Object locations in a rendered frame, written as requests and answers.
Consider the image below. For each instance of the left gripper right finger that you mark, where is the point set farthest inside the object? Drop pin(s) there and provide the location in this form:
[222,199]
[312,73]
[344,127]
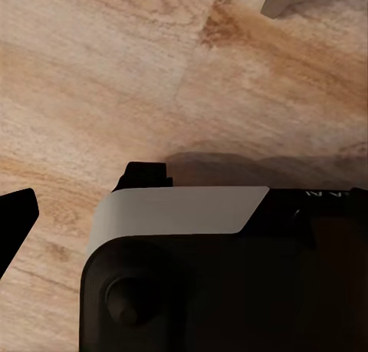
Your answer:
[356,211]

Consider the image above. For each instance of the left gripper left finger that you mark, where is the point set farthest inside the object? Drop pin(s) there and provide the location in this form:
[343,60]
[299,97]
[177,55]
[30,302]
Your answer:
[18,213]

